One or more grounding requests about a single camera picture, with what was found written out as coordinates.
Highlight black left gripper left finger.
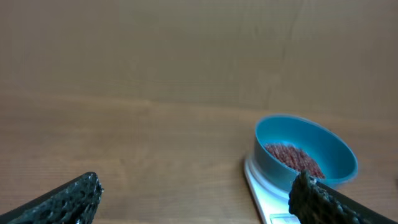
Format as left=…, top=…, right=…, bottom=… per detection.
left=1, top=172, right=103, bottom=224

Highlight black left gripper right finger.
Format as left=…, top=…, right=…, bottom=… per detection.
left=288, top=171, right=397, bottom=224

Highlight white digital kitchen scale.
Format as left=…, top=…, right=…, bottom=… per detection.
left=243, top=154, right=300, bottom=224

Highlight red beans in bowl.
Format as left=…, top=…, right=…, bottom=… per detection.
left=265, top=144, right=325, bottom=179

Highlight blue metal bowl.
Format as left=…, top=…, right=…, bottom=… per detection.
left=253, top=114, right=358, bottom=192

